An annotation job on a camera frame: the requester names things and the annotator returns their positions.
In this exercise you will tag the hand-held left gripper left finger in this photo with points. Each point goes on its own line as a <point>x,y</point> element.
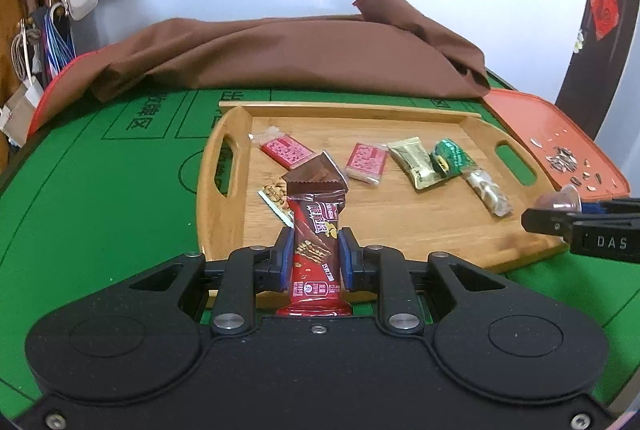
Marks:
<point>286,257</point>

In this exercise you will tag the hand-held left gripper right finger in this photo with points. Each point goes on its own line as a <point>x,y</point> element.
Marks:
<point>346,260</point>

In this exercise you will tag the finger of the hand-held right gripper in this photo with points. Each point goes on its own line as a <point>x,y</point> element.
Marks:
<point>545,220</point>
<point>597,207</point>

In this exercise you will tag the clear jelly cup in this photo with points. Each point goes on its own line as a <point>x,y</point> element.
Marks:
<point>565,199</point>

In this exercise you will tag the red wafer bar packet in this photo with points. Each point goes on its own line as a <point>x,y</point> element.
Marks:
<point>315,250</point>

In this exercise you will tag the peanut snack packet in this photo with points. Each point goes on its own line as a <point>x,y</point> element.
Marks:
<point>276,200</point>

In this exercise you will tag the brown triangular snack packet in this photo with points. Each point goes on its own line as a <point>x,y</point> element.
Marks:
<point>315,175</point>

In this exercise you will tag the pink red snack packet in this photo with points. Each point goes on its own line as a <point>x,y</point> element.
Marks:
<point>367,160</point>
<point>287,150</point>

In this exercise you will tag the green clear nut packet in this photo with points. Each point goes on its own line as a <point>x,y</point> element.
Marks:
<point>450,155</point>

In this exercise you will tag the gold green snack packet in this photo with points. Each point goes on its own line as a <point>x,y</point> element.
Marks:
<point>415,162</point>

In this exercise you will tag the pile of sunflower seeds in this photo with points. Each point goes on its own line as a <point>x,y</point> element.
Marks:
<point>562,160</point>

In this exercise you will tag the orange plastic tray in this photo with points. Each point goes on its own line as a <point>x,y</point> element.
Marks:
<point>530,120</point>

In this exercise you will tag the dark door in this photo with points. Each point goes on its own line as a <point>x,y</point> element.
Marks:
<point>610,75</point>

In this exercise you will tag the red diamond door decoration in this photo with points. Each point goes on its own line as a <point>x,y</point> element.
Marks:
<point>605,10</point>

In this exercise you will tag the brown cloth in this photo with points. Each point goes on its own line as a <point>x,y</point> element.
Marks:
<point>300,55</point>

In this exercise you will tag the paper shopping bag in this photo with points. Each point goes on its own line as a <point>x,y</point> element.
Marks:
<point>22,110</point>

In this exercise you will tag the brown wooden cabinet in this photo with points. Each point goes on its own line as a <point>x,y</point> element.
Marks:
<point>12,0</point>

